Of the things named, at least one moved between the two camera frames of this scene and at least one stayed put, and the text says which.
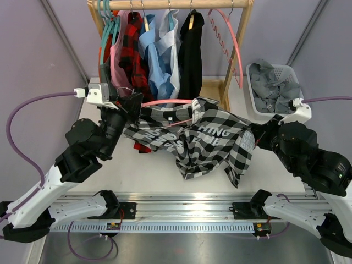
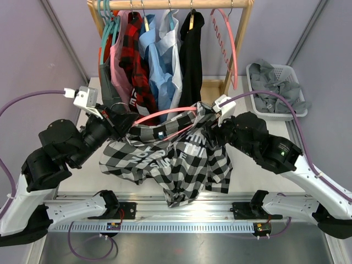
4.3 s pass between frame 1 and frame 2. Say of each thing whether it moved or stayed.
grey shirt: stayed
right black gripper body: moved
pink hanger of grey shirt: moved
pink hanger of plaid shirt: moved
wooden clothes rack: stayed
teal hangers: stayed
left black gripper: moved
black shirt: stayed
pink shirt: stayed
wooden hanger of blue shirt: stayed
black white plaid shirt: moved
